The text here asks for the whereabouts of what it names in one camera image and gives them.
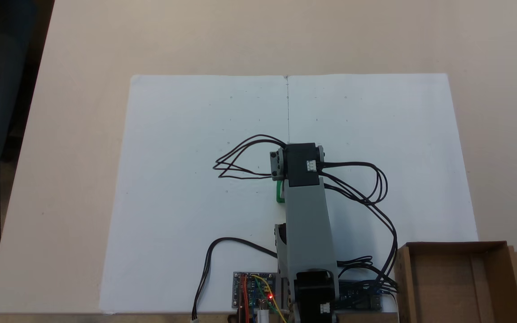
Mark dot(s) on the brown cardboard box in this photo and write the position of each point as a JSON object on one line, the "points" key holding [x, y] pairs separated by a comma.
{"points": [[451, 287]]}

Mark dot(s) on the green dice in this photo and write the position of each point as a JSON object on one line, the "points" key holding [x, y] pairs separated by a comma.
{"points": [[279, 190]]}

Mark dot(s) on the blue circuit board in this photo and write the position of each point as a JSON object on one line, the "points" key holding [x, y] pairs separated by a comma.
{"points": [[361, 300]]}

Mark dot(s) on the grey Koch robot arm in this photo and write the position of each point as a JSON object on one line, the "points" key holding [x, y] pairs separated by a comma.
{"points": [[308, 224]]}

